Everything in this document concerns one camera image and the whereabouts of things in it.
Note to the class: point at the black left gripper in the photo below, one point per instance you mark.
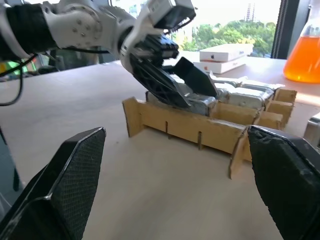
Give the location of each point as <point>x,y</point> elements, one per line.
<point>160,48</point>

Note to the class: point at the silver foil pouches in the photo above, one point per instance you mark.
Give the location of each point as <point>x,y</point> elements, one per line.
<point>200,106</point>

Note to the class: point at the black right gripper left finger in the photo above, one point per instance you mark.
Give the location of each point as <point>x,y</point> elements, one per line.
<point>67,180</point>

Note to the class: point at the silver compact camera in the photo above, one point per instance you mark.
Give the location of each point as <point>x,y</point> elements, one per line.
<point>313,131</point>
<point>226,87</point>
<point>262,86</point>
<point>247,98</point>

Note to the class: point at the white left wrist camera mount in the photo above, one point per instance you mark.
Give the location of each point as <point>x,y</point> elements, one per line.
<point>143,25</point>

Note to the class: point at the wooden slotted tray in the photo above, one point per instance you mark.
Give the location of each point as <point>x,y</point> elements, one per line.
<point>187,125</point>

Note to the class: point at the black window frame post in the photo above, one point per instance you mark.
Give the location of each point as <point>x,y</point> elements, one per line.
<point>287,25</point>

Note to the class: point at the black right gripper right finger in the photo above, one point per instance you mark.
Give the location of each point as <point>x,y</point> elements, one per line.
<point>287,180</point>

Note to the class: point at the glass flask with orange liquid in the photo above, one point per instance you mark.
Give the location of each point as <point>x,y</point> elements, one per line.
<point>303,57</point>

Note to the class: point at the white apple product box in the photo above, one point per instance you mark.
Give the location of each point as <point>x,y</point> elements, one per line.
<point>225,53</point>
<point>220,67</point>

